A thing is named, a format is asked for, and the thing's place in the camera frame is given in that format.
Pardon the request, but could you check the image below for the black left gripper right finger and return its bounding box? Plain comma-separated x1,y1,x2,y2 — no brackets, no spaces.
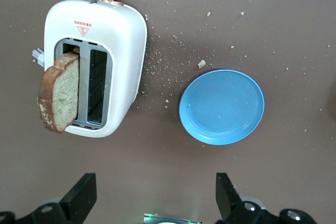
215,172,318,224

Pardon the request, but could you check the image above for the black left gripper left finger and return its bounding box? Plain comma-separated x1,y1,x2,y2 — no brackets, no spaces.
0,173,97,224

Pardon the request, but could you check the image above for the brown bread slice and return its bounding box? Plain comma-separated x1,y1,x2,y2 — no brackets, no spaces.
37,50,80,134

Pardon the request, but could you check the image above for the blue plate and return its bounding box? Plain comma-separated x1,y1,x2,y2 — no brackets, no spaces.
178,69,265,146

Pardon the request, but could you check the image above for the white toaster power plug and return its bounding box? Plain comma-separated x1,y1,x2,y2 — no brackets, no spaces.
31,48,46,69

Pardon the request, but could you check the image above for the white two-slot toaster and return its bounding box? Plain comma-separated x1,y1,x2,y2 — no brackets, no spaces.
43,0,148,138

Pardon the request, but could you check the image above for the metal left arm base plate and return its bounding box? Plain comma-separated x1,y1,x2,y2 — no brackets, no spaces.
143,212,203,224

